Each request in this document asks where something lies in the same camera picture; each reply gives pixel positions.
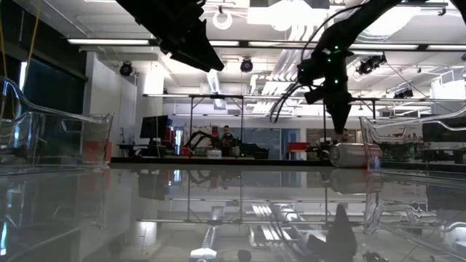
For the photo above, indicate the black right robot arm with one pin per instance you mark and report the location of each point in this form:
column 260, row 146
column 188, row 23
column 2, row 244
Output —
column 349, row 29

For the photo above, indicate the black computer monitor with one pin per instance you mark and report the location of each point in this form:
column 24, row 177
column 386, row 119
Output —
column 154, row 126

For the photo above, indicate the pink white soda can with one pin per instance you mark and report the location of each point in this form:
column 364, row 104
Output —
column 351, row 154

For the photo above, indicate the black ceiling spotlight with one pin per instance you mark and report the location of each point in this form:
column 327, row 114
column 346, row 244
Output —
column 126, row 69
column 246, row 65
column 369, row 64

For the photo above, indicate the person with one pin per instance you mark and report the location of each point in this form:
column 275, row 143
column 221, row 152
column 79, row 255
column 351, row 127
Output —
column 226, row 131
column 344, row 136

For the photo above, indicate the ceiling light strip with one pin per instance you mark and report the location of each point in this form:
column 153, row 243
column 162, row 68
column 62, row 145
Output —
column 386, row 46
column 109, row 41
column 273, row 43

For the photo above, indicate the red box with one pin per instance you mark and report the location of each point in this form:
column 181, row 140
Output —
column 298, row 146

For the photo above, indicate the small white box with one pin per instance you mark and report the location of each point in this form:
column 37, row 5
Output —
column 214, row 154

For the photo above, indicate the clear plastic bin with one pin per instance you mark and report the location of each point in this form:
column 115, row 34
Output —
column 65, row 138
column 400, row 145

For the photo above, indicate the black gantry frame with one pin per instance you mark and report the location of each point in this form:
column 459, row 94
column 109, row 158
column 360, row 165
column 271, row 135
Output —
column 191, row 120

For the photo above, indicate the black background robot arm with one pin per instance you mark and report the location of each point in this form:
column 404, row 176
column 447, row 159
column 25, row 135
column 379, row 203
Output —
column 198, row 135

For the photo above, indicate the black aluminium table frame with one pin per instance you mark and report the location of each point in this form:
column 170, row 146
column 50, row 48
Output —
column 218, row 161

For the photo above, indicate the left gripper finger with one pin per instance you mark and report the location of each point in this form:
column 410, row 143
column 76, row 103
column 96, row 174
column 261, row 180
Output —
column 196, row 51

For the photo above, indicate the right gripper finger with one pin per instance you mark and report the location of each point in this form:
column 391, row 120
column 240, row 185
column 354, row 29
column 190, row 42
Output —
column 339, row 116

